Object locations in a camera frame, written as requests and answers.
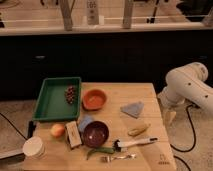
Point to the dark red grape bunch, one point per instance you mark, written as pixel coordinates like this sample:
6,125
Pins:
70,94

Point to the blue-grey towel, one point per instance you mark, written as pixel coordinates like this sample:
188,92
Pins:
133,109

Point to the wooden post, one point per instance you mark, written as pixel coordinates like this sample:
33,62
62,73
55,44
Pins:
127,16
66,14

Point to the light blue cup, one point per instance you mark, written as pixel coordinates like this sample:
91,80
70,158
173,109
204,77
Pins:
87,119

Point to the left wooden post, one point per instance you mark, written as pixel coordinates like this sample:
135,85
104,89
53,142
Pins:
66,14

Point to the tan rectangular sponge block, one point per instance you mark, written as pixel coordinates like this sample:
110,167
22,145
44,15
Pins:
73,134

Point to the orange peach fruit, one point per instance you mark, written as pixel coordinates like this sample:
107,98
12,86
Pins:
57,130

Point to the green plastic tray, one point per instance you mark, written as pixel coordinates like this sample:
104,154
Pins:
51,103

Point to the white remote on shelf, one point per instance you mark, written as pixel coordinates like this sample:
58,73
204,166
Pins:
92,12

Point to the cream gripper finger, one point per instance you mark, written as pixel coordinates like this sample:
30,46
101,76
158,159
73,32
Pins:
169,117

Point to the dark purple bowl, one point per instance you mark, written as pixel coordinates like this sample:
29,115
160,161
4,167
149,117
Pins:
95,134

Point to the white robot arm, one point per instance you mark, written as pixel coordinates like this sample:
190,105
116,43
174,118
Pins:
185,83

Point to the white round container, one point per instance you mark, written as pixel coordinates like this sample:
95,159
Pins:
34,147

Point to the silver fork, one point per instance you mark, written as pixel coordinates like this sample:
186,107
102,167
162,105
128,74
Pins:
108,159

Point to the right wooden post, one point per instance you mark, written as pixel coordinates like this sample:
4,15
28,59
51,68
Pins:
127,16

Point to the orange bowl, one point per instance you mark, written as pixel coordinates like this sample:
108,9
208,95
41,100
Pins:
94,99

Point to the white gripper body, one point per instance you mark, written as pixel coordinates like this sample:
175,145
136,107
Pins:
168,101

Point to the green chili pepper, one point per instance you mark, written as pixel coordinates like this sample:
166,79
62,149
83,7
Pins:
107,150

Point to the yellow banana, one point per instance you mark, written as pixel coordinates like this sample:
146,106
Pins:
138,130

